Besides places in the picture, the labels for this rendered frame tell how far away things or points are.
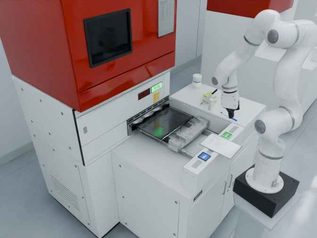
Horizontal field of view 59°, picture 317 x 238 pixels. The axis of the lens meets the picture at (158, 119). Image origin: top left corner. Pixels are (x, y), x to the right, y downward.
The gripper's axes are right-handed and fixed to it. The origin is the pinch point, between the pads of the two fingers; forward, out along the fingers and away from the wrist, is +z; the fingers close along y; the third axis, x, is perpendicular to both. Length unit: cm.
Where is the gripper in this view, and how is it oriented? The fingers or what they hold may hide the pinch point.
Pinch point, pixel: (231, 114)
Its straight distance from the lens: 169.9
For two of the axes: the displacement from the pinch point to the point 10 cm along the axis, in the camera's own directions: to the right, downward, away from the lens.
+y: 7.5, 1.8, -6.4
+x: 6.5, -4.2, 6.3
